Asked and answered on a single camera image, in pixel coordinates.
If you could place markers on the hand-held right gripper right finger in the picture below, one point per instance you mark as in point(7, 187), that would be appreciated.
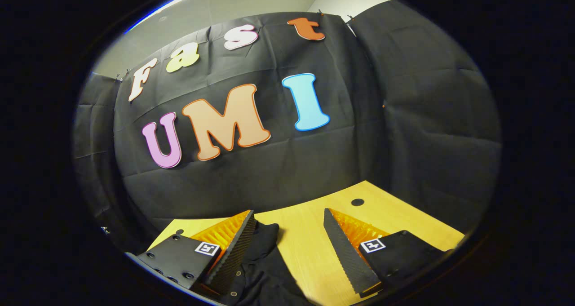
point(348, 259)

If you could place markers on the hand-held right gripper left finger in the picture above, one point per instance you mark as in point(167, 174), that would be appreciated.
point(233, 256)

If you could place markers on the black buttoned garment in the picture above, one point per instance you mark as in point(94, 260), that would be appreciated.
point(265, 274)

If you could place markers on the black backdrop cloth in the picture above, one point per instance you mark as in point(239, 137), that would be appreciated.
point(292, 175)

